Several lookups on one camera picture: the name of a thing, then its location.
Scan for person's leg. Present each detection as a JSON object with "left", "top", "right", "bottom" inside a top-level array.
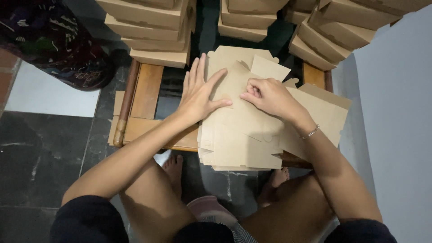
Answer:
[
  {"left": 119, "top": 154, "right": 197, "bottom": 243},
  {"left": 240, "top": 167, "right": 336, "bottom": 243}
]

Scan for wooden table with glass top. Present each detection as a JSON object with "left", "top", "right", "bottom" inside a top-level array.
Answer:
[{"left": 113, "top": 59, "right": 334, "bottom": 170}]

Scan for person's left hand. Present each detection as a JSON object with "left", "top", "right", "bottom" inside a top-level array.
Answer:
[{"left": 175, "top": 53, "right": 233, "bottom": 128}]

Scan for kraft box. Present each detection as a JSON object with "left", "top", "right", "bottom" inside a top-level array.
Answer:
[{"left": 202, "top": 45, "right": 300, "bottom": 142}]

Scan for black shirt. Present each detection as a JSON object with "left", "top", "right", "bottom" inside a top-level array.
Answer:
[{"left": 50, "top": 195, "right": 399, "bottom": 243}]

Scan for pile of flat kraft sheets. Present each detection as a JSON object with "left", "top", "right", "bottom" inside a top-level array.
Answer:
[{"left": 197, "top": 83, "right": 353, "bottom": 171}]

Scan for pink striped shorts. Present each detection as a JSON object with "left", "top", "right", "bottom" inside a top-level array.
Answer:
[{"left": 186, "top": 195, "right": 260, "bottom": 243}]

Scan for dark patterned cloth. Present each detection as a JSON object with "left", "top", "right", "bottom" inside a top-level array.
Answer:
[{"left": 0, "top": 0, "right": 117, "bottom": 92}]

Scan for person's right leg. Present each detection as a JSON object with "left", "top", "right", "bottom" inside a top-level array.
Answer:
[{"left": 240, "top": 167, "right": 336, "bottom": 243}]

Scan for person's left leg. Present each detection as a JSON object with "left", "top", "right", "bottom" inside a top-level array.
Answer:
[{"left": 119, "top": 154, "right": 197, "bottom": 243}]

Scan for thin metal bracelet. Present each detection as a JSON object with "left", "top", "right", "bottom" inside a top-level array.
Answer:
[{"left": 299, "top": 124, "right": 320, "bottom": 140}]

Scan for stacks of folded kraft boxes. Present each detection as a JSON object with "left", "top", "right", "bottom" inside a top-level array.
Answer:
[{"left": 96, "top": 0, "right": 432, "bottom": 72}]

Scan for person's right hand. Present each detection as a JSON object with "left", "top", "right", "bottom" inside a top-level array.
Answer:
[{"left": 240, "top": 78, "right": 314, "bottom": 131}]

